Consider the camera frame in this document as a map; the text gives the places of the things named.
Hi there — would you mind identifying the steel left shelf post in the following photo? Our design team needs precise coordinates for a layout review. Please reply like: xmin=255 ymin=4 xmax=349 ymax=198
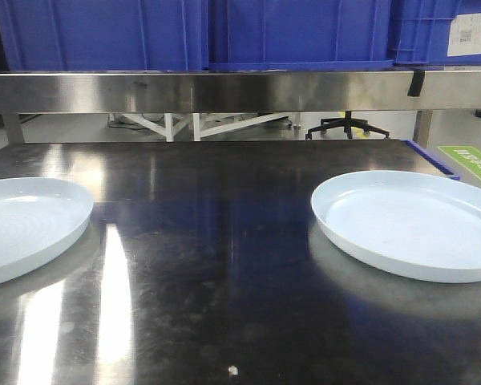
xmin=2 ymin=114 xmax=25 ymax=144

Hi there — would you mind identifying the white table frame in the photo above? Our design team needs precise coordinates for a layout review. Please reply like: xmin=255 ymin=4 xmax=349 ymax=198
xmin=107 ymin=112 xmax=301 ymax=142

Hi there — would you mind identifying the black office chair base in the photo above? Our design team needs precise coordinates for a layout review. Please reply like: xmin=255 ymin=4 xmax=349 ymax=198
xmin=305 ymin=111 xmax=390 ymax=140

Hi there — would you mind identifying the blue plastic bin middle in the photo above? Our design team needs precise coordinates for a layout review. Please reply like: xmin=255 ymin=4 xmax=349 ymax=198
xmin=209 ymin=1 xmax=393 ymax=71

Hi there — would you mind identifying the blue plastic bin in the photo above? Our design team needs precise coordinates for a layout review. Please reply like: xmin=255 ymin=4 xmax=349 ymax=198
xmin=0 ymin=1 xmax=208 ymax=72
xmin=209 ymin=1 xmax=393 ymax=71
xmin=388 ymin=1 xmax=481 ymax=66

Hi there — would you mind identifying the black tape strip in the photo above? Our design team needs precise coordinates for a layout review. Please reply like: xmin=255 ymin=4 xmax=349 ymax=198
xmin=407 ymin=69 xmax=426 ymax=97

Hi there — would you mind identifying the blue plastic bin left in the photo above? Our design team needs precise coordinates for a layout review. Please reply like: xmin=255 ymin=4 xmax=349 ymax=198
xmin=0 ymin=1 xmax=208 ymax=72

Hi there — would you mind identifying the blue plastic bin right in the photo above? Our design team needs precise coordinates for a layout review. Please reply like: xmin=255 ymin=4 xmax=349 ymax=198
xmin=388 ymin=1 xmax=481 ymax=66

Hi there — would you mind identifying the steel right shelf post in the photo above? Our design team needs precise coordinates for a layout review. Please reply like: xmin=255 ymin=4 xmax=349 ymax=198
xmin=412 ymin=110 xmax=434 ymax=148

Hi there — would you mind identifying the light blue plate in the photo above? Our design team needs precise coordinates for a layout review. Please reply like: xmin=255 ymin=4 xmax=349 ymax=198
xmin=310 ymin=170 xmax=481 ymax=283
xmin=0 ymin=177 xmax=94 ymax=284

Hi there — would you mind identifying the stainless steel shelf rail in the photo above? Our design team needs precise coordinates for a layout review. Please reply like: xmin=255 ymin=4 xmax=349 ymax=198
xmin=0 ymin=66 xmax=481 ymax=114

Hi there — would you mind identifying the steel shelf post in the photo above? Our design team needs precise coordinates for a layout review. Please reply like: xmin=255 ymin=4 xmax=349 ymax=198
xmin=412 ymin=110 xmax=434 ymax=148
xmin=2 ymin=114 xmax=25 ymax=144

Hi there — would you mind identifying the green floor sign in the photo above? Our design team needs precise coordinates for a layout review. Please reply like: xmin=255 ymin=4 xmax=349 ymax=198
xmin=438 ymin=145 xmax=481 ymax=180

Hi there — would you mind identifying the blue plastic edge strip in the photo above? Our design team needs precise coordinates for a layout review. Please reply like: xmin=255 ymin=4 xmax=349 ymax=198
xmin=402 ymin=140 xmax=461 ymax=180

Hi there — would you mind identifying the white paper label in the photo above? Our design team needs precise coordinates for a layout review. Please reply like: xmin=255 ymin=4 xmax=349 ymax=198
xmin=447 ymin=13 xmax=481 ymax=57

